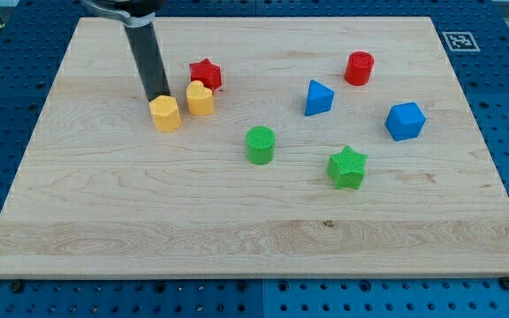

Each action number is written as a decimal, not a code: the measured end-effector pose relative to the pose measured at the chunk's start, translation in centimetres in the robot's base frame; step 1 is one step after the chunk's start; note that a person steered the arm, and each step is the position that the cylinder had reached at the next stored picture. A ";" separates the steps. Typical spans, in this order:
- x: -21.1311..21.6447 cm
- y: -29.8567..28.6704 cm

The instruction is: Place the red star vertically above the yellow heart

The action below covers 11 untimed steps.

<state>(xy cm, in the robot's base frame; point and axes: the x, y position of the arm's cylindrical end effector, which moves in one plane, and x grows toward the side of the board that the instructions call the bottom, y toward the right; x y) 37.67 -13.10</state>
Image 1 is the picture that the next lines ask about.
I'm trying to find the wooden board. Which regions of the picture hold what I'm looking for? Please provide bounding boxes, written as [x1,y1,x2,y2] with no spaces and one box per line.
[0,17,509,280]

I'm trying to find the blue hexagon block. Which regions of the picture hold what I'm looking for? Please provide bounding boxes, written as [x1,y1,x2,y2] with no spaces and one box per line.
[384,102,426,141]

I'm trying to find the red star block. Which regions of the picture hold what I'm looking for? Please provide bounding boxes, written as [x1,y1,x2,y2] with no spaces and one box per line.
[189,58,223,92]

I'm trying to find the red cylinder block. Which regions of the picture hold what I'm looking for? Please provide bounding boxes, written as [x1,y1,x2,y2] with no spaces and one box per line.
[345,51,375,86]

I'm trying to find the yellow heart block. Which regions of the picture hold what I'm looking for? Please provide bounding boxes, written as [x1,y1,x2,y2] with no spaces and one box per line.
[186,80,215,116]

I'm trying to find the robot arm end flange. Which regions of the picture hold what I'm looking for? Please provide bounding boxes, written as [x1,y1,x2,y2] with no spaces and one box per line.
[80,0,166,28]

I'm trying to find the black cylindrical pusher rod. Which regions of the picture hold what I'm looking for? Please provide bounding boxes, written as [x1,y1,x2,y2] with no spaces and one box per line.
[125,22,171,102]

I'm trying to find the blue triangle block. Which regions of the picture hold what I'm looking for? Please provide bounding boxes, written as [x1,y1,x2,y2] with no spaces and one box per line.
[304,79,334,117]

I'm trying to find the white fiducial marker tag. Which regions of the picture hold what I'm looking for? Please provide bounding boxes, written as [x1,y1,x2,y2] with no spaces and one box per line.
[443,31,480,52]

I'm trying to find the green star block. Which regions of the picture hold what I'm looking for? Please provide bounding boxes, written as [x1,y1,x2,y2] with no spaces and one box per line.
[326,146,368,190]

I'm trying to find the green cylinder block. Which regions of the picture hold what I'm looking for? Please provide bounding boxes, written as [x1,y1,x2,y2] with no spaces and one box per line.
[246,125,276,165]

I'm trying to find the yellow hexagon block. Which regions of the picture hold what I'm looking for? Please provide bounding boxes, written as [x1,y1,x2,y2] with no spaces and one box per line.
[149,95,182,133]

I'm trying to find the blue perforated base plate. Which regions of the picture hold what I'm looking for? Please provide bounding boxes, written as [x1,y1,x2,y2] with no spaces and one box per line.
[0,0,509,317]

